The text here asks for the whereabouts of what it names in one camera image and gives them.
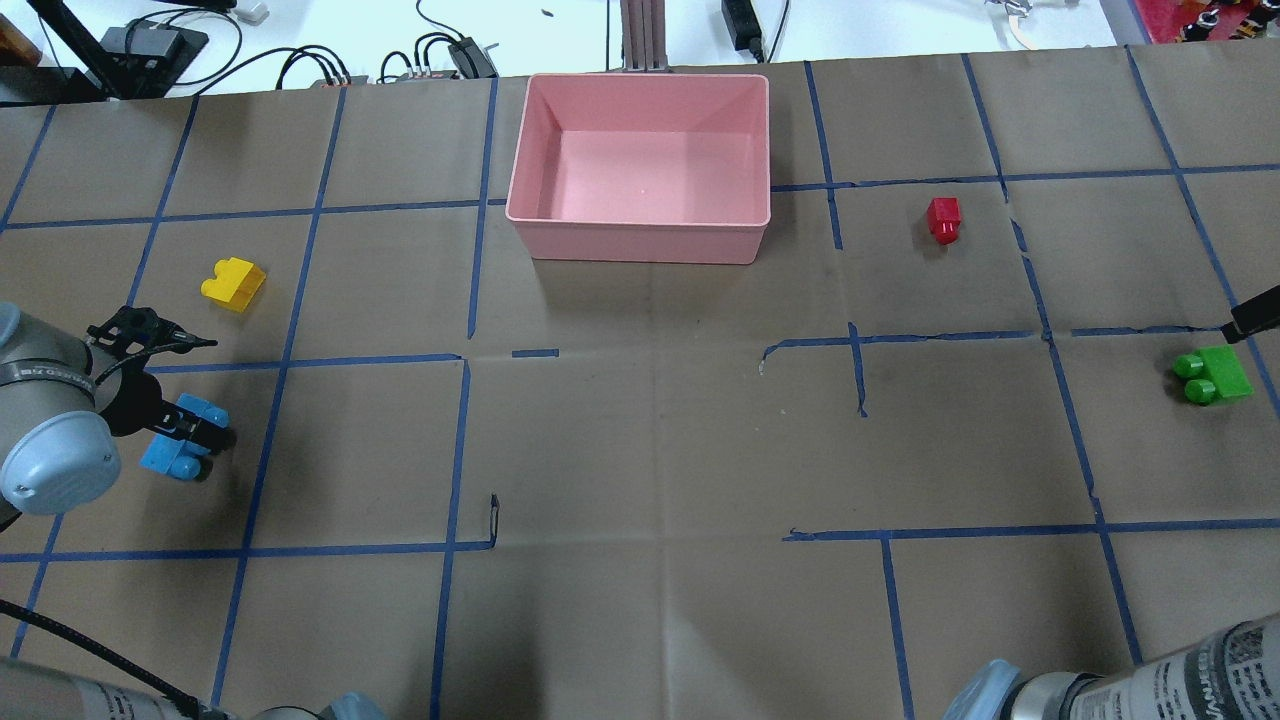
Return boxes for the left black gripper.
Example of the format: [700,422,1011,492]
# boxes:
[86,305,237,459]

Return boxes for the green toy block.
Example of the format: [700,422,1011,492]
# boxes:
[1171,345,1254,407]

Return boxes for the blue toy block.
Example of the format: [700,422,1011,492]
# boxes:
[140,393,236,482]

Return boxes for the yellow toy block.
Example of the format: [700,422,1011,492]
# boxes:
[198,258,268,314]

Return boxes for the red toy block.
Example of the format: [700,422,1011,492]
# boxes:
[925,197,963,246]

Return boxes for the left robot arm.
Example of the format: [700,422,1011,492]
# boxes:
[1,301,236,719]

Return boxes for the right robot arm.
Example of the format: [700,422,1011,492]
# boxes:
[943,287,1279,719]

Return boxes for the pink plastic box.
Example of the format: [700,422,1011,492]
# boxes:
[506,73,772,265]

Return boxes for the black power adapter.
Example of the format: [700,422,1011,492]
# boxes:
[719,0,767,64]

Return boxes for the black corrugated cable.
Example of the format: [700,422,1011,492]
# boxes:
[0,598,216,716]

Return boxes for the aluminium frame post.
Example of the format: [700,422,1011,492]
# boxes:
[620,0,669,73]

